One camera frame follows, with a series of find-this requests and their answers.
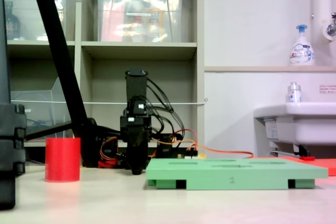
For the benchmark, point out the red cylinder block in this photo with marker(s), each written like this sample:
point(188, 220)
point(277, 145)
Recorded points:
point(62, 159)

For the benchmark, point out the green shape hole board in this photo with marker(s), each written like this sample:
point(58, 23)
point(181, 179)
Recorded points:
point(210, 175)

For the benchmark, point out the orange flat block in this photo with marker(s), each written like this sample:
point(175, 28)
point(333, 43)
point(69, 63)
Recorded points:
point(325, 165)

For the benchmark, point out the small circuit board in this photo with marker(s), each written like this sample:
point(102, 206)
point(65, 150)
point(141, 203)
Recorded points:
point(187, 156)

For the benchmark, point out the beige shelf unit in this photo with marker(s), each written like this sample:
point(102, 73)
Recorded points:
point(139, 51)

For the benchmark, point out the thin black tripod strut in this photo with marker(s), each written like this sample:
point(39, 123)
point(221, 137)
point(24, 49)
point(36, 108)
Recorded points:
point(50, 130)

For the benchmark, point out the clear plastic storage bin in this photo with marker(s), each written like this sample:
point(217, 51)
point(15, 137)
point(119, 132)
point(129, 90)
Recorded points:
point(31, 22)
point(44, 108)
point(126, 24)

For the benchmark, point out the pink cap spray bottle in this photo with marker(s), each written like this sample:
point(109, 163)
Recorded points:
point(155, 16)

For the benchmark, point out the notched black tripod stack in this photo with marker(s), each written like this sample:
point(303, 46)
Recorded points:
point(9, 145)

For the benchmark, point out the thick black tripod leg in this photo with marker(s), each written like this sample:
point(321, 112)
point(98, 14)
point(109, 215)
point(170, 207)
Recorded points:
point(53, 30)

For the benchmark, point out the small clear sanitizer bottle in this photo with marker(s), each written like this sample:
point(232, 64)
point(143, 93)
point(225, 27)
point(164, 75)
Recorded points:
point(294, 94)

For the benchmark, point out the white sink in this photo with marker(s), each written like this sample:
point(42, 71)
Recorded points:
point(302, 124)

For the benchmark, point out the dark glass bottle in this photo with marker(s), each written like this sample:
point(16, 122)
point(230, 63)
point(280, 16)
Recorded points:
point(11, 24)

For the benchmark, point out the white pump soap bottle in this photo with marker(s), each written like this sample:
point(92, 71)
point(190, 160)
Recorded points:
point(302, 51)

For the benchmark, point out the metal faucet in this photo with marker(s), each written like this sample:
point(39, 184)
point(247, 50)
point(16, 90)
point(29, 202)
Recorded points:
point(330, 28)

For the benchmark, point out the red text wall label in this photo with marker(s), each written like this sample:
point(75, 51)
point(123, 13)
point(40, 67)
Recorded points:
point(327, 89)

